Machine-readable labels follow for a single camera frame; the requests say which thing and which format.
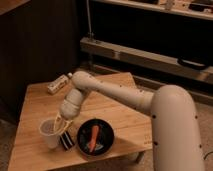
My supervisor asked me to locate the beige cylindrical gripper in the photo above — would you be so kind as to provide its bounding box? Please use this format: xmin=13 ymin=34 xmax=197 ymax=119
xmin=53 ymin=89 xmax=84 ymax=133

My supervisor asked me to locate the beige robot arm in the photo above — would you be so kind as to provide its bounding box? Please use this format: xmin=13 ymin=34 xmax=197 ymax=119
xmin=59 ymin=71 xmax=205 ymax=171

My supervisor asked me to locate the orange carrot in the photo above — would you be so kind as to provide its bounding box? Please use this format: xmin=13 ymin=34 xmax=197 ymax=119
xmin=89 ymin=125 xmax=99 ymax=153

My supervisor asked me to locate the small clear bottle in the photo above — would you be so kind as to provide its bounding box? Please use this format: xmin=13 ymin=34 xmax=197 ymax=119
xmin=47 ymin=73 xmax=72 ymax=94

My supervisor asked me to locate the wooden table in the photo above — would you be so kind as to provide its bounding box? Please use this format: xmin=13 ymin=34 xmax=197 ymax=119
xmin=7 ymin=71 xmax=161 ymax=171

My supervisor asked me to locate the metal shelf rack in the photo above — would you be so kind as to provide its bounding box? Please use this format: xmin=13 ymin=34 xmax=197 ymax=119
xmin=77 ymin=0 xmax=213 ymax=98

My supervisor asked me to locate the black handle on shelf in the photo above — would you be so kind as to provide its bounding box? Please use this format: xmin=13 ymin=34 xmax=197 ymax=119
xmin=177 ymin=58 xmax=209 ymax=70

